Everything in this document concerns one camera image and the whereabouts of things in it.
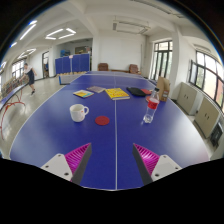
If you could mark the black-framed glass door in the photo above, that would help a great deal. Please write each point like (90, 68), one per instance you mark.
(162, 60)

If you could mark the small yellow and blue book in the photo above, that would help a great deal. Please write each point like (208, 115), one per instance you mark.
(83, 93)

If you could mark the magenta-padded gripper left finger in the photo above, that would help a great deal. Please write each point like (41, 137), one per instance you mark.
(78, 160)

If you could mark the clear bottle with red label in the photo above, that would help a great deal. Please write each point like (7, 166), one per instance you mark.
(152, 104)

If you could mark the beige cabinet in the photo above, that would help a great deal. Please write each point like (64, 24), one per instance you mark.
(206, 117)
(186, 94)

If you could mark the person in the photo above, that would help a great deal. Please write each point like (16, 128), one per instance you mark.
(30, 76)

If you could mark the ceiling lights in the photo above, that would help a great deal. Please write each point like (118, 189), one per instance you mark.
(60, 34)

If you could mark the large black-framed window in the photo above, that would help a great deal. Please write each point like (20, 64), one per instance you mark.
(210, 78)

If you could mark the grey booklet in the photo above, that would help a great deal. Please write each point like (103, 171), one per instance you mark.
(96, 89)

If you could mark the black paddle case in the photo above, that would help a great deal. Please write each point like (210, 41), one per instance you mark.
(135, 91)

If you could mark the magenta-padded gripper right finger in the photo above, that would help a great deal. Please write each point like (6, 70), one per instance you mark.
(146, 160)

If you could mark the flat round red coaster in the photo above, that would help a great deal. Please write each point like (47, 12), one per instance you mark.
(102, 120)

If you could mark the blue folded table panels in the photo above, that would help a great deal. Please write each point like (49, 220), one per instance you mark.
(75, 63)

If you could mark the white ceiling air conditioner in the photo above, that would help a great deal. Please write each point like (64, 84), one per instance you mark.
(130, 27)

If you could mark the brown armchair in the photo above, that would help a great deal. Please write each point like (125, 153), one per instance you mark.
(103, 67)
(133, 69)

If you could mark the white mug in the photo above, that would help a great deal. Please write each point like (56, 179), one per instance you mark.
(77, 113)

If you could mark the brown cardboard box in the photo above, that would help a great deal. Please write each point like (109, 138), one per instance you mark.
(163, 88)

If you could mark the blue table with red legs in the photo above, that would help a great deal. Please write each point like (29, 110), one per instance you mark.
(10, 96)

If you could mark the table tennis net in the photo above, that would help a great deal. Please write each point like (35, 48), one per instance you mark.
(70, 78)

